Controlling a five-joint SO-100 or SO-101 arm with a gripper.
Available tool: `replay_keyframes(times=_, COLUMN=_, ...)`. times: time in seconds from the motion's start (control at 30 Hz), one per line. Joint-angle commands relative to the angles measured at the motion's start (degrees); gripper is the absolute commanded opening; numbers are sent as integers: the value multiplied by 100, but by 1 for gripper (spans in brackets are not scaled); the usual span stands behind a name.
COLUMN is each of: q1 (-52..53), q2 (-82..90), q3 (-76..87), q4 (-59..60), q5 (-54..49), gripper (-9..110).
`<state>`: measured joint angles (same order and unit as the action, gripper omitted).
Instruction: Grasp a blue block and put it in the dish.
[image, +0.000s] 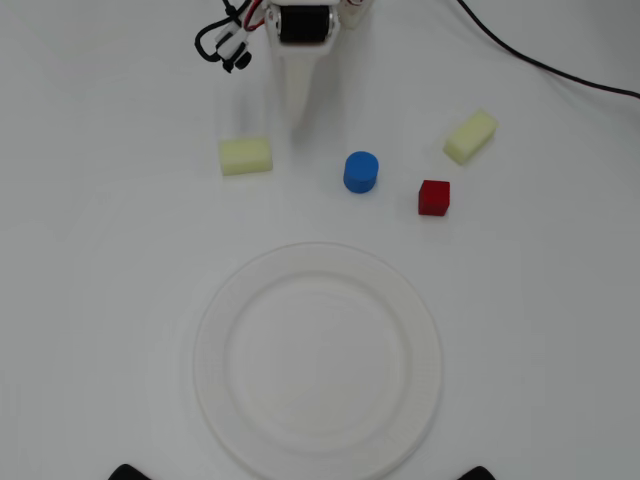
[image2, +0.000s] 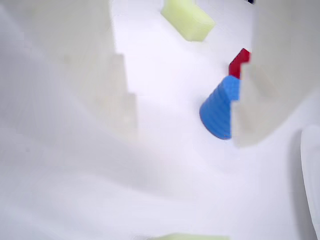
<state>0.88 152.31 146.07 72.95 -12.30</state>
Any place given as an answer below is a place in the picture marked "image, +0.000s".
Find pale yellow foam block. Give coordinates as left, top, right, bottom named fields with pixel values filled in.
left=442, top=108, right=500, bottom=166
left=218, top=138, right=275, bottom=177

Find white round plate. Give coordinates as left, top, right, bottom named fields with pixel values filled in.
left=192, top=241, right=445, bottom=480

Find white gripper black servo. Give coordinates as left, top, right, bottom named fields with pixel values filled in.
left=264, top=0, right=337, bottom=145

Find red white servo wires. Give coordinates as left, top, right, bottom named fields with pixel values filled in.
left=238, top=0, right=267, bottom=30

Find black power cable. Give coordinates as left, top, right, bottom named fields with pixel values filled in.
left=456, top=0, right=640, bottom=100

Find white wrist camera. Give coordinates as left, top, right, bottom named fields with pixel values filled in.
left=213, top=23, right=253, bottom=74

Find blue cylinder block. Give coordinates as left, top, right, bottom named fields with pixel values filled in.
left=342, top=150, right=380, bottom=194

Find red cube block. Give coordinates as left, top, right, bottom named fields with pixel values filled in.
left=417, top=179, right=451, bottom=217

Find black stand foot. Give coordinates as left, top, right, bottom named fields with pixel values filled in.
left=107, top=463, right=154, bottom=480
left=457, top=465, right=506, bottom=480

